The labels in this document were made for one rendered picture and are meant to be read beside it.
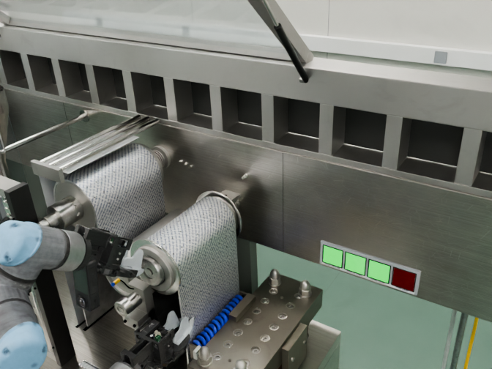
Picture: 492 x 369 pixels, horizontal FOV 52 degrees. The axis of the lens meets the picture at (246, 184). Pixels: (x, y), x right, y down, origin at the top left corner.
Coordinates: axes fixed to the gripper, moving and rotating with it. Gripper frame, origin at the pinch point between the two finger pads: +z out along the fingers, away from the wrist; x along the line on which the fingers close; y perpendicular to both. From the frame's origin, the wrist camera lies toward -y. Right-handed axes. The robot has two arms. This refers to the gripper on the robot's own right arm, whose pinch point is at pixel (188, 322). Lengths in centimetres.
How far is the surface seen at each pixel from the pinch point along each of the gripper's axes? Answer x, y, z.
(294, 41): -14, 63, 27
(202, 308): -0.3, 0.4, 5.2
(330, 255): -23.4, 9.7, 29.4
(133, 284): 10.5, 11.5, -5.6
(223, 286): -0.2, 0.6, 14.5
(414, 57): 22, -1, 258
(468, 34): -7, 15, 263
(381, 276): -36.6, 8.3, 29.4
